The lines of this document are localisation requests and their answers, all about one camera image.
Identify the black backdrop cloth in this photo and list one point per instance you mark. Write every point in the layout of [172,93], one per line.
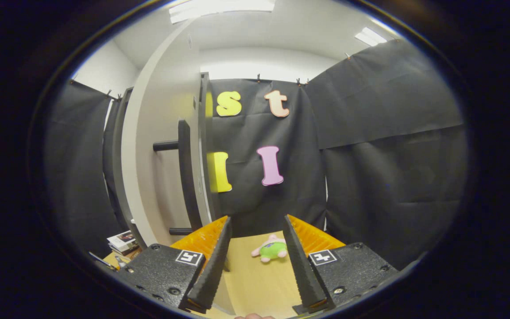
[370,155]

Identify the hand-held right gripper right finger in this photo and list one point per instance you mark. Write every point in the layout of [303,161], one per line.
[301,274]

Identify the small ceiling light panel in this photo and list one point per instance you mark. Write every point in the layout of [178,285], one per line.
[370,36]

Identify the brown cover book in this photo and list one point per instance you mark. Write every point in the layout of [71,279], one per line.
[126,251]

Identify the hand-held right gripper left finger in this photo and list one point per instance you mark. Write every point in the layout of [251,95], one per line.
[213,274]

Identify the large ceiling light panel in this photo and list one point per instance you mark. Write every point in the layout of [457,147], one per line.
[222,9]

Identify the white picture book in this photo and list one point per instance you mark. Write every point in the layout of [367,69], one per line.
[122,238]

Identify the beige cabinet door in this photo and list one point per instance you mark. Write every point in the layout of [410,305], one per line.
[162,88]

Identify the green pink plush toy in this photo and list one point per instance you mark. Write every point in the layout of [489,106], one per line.
[272,250]

